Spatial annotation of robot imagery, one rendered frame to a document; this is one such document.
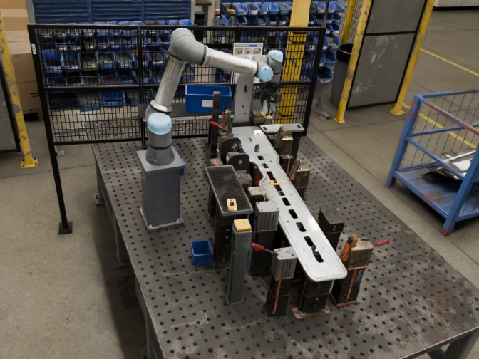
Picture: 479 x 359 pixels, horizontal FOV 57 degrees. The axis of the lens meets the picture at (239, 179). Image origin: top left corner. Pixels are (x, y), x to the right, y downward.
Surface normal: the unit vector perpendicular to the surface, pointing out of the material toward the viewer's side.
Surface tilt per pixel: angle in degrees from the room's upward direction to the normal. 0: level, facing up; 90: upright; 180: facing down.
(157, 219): 90
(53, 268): 0
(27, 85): 88
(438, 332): 0
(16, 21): 90
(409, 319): 0
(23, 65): 90
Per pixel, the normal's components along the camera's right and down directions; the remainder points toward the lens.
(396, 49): 0.34, 0.57
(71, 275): 0.08, -0.83
